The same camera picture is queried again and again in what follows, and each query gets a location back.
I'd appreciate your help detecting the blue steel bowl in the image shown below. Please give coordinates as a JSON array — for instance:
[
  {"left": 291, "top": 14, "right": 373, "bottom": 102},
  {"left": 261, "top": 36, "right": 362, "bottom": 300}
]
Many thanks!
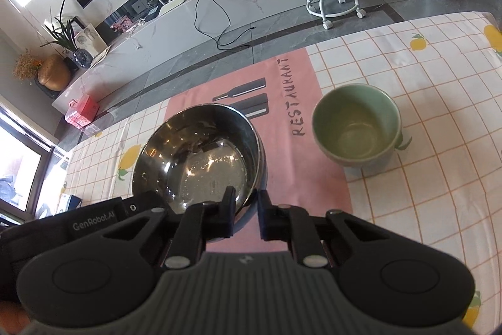
[{"left": 132, "top": 103, "right": 267, "bottom": 233}]

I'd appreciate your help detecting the green ceramic bowl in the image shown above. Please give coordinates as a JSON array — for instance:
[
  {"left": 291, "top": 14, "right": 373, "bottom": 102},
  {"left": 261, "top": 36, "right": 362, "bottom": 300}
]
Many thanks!
[{"left": 312, "top": 83, "right": 412, "bottom": 167}]

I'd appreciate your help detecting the white and blue box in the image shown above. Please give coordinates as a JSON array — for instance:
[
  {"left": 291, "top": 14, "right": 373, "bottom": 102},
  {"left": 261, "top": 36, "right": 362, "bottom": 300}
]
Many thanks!
[{"left": 56, "top": 193, "right": 83, "bottom": 214}]

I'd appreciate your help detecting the pink restaurant placemat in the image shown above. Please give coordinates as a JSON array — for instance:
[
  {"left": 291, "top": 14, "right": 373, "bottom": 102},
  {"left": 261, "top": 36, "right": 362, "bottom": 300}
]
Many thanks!
[{"left": 163, "top": 46, "right": 354, "bottom": 253}]

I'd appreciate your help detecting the pink storage box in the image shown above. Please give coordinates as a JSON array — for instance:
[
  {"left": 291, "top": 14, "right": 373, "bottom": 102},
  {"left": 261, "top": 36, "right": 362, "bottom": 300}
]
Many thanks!
[{"left": 65, "top": 95, "right": 99, "bottom": 129}]

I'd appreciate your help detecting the lemon check tablecloth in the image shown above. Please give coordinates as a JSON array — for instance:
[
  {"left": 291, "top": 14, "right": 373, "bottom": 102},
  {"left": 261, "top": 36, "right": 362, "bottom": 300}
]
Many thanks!
[{"left": 61, "top": 11, "right": 501, "bottom": 334}]

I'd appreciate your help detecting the brown round vase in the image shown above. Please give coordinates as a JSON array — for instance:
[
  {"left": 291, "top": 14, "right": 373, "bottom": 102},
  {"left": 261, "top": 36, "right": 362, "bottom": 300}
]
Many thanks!
[{"left": 37, "top": 54, "right": 72, "bottom": 92}]

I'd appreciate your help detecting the blue vase with plant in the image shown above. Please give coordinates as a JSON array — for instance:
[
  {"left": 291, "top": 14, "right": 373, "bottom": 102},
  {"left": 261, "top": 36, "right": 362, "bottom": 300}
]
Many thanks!
[{"left": 43, "top": 0, "right": 93, "bottom": 70}]

